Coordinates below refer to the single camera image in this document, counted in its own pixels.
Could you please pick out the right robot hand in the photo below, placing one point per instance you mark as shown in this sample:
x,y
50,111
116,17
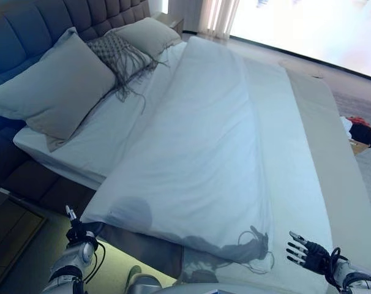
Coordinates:
x,y
314,257

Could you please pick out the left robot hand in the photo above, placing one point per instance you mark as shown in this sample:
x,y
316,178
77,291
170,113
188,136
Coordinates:
x,y
80,232

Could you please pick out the white duvet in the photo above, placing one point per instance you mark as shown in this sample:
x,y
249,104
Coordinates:
x,y
204,137

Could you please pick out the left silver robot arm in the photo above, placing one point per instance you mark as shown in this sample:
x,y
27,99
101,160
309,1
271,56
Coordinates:
x,y
66,269

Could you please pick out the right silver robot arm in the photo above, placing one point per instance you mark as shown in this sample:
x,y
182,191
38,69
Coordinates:
x,y
357,275

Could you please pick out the beige bed runner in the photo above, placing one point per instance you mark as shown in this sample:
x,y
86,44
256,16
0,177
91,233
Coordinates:
x,y
332,183

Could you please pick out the wooden nightstand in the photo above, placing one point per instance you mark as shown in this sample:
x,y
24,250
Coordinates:
x,y
11,229

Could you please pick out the left silver robot leg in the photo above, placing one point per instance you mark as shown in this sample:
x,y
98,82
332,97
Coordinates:
x,y
142,281

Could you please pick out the white sheeted mattress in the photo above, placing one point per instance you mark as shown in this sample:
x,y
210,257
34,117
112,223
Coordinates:
x,y
90,137

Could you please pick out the cardboard laundry box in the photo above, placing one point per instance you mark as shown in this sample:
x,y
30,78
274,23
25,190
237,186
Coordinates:
x,y
360,148

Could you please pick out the black garment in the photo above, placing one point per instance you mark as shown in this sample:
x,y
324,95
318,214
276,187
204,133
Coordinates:
x,y
363,133

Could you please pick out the red garment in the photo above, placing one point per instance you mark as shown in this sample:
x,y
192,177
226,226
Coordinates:
x,y
358,120

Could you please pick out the large beige pillow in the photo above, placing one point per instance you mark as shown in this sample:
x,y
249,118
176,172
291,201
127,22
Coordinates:
x,y
60,85

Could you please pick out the grey macrame fringed cushion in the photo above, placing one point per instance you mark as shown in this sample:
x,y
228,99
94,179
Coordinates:
x,y
118,52

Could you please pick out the small beige pillow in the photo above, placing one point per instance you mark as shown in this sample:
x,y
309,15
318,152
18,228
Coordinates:
x,y
148,33

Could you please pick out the light wooden bedside table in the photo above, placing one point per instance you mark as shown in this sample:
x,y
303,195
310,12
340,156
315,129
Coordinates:
x,y
177,26

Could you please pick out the bright glass window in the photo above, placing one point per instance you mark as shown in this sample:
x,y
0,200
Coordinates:
x,y
311,27

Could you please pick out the beige curtain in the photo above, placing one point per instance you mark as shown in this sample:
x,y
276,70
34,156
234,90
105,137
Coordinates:
x,y
217,16

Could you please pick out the brown upholstered bed frame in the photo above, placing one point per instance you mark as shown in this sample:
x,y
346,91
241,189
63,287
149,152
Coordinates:
x,y
35,24

